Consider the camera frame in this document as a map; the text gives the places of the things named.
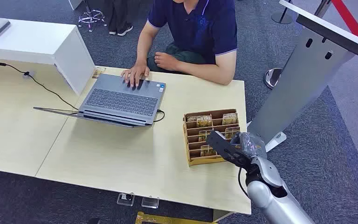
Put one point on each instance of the wooden card holder box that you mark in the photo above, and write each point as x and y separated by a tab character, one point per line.
194	160

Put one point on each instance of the person's left hand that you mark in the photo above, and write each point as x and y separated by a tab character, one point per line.
165	60

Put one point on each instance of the clear acrylic stand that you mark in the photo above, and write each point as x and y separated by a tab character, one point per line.
125	199
150	202

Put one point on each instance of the chrome stanchion base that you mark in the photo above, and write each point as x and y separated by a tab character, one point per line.
271	79

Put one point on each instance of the person's right forearm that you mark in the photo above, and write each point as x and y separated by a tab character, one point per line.
144	46

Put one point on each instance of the chair wheel base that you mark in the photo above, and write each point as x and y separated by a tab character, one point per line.
91	17

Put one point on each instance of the grey laptop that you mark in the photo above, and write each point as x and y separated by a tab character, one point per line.
120	102

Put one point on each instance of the person's left forearm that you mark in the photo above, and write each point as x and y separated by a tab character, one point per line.
211	71

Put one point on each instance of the person seated at desk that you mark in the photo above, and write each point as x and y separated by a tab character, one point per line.
200	28

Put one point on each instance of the grey kiosk stand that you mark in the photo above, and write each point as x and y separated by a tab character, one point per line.
299	80

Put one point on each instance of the yellow framed board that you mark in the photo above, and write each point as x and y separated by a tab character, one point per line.
166	220

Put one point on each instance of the person's right hand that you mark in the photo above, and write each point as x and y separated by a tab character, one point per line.
134	74

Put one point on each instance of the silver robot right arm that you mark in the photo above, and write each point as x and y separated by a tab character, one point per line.
273	204

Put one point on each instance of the red barrier belt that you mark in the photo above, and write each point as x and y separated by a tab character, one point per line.
353	26

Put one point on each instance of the white box cabinet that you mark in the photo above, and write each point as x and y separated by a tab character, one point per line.
43	46

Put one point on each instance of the standing person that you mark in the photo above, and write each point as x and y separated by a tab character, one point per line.
118	15

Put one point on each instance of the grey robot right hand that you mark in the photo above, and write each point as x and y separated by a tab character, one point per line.
250	145

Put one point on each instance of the hotel card large print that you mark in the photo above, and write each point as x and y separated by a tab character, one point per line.
204	121

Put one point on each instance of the dark stanchion post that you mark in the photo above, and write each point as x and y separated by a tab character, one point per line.
282	17

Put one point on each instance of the hotel key card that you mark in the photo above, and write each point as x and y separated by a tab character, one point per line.
203	135
206	150
231	132
230	118

